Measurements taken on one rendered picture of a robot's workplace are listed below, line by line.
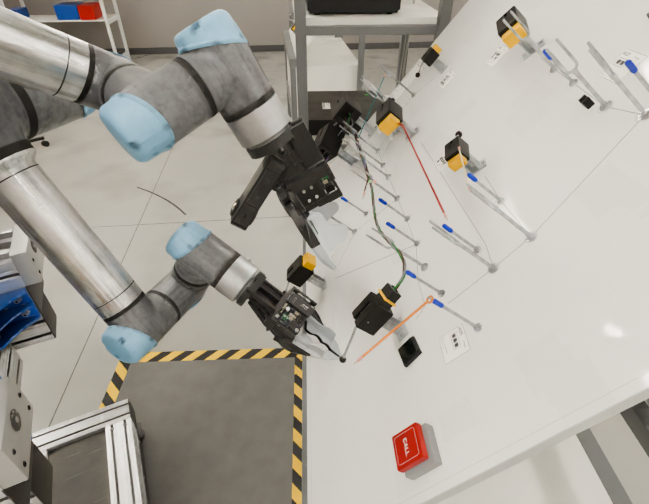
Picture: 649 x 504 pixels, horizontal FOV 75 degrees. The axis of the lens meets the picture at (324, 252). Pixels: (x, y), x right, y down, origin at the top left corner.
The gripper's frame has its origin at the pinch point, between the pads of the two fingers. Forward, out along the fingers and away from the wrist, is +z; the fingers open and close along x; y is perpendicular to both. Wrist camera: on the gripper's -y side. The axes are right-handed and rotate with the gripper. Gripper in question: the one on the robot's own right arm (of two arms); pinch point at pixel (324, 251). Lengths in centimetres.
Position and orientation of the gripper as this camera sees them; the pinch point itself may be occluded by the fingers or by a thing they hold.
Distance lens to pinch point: 67.0
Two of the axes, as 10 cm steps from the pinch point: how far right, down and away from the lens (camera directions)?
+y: 8.7, -4.7, -1.3
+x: -1.3, -5.0, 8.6
